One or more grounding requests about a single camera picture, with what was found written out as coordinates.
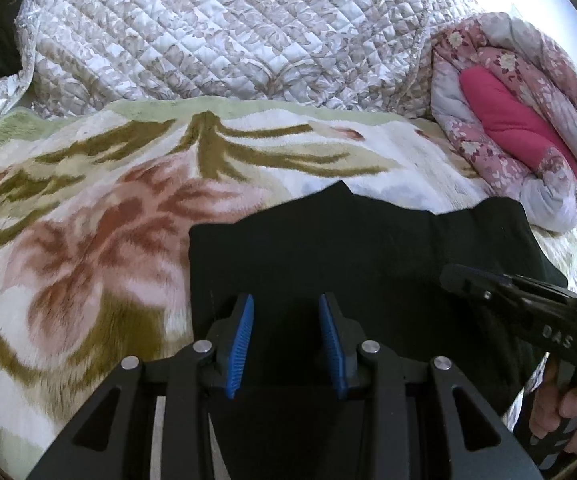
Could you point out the quilted floral bedspread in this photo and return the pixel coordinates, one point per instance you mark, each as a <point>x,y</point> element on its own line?
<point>218,25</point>

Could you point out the fleece floral blanket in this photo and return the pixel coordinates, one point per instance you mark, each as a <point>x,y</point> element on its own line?
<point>93,260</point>

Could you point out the pink floral comforter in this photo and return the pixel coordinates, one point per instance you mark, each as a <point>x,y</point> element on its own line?
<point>473,160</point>

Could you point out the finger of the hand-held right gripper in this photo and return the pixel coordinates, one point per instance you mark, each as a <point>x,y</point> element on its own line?
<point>468,282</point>

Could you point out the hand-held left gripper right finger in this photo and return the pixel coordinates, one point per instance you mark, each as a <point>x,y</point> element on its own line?
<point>331,345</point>

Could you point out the black pants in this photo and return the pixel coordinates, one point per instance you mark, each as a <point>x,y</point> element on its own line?
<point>368,260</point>

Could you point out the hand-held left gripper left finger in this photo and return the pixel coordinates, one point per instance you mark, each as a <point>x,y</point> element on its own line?
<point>238,345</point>

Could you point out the magenta cushion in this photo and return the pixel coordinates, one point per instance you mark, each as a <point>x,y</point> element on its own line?
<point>508,120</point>

